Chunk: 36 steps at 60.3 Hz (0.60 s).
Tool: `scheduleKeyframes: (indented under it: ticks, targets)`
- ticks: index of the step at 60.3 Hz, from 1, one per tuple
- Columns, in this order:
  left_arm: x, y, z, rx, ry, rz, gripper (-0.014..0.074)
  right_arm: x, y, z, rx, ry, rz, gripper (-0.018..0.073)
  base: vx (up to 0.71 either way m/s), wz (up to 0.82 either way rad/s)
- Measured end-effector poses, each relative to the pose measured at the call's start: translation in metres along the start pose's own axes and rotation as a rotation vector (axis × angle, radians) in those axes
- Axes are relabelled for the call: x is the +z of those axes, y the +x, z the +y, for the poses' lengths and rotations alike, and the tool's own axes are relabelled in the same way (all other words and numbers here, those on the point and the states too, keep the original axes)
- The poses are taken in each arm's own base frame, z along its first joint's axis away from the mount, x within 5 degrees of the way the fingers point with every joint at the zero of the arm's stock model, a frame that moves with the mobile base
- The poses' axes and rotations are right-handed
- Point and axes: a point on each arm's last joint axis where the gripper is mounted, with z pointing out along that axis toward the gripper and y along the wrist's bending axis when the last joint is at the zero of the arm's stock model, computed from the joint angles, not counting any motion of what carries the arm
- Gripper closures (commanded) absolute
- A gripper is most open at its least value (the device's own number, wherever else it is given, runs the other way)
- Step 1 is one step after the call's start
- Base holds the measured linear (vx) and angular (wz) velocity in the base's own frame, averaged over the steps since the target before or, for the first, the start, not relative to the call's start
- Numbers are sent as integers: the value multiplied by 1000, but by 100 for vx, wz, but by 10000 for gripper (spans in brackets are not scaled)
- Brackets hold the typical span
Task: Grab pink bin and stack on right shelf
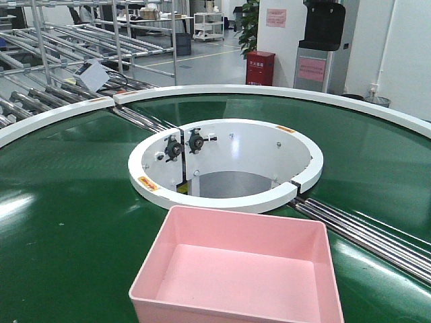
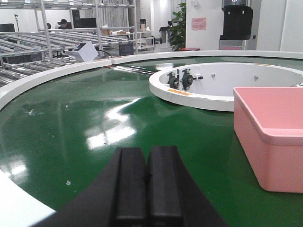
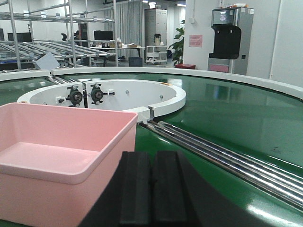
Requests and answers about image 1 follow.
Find white outer conveyor rail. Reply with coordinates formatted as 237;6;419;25
1;85;430;147

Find green circular conveyor belt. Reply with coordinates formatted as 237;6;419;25
1;94;430;322

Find red fire extinguisher cabinet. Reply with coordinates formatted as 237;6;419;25
246;50;275;86

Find grey waste basket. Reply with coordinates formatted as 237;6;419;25
364;96;391;108

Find white control box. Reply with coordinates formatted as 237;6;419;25
73;59;109;92

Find white shelving cart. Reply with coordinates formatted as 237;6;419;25
193;12;224;42

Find steel transfer rollers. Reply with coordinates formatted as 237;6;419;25
289;197;430;284
110;105;177;133

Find steel transfer rollers right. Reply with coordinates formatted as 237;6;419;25
289;197;430;284

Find metal roller rack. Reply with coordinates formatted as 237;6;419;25
1;1;176;128

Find green potted plant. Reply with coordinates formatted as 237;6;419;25
238;0;260;60

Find steel transfer rollers left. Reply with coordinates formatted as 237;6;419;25
110;105;177;133

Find black and grey kiosk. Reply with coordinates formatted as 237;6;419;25
294;1;345;92

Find white inner conveyor ring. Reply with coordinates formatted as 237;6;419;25
127;117;325;214

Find pink wall notice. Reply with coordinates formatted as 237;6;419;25
266;8;287;28

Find black bearing left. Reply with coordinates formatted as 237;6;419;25
164;135;182;162

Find dark grey crate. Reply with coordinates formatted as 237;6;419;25
176;33;192;56

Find black bearing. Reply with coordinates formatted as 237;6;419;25
164;135;182;162
187;128;204;154

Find black bearing right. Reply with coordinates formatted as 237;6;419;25
187;128;204;154

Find pink plastic bin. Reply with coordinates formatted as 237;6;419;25
129;206;343;322

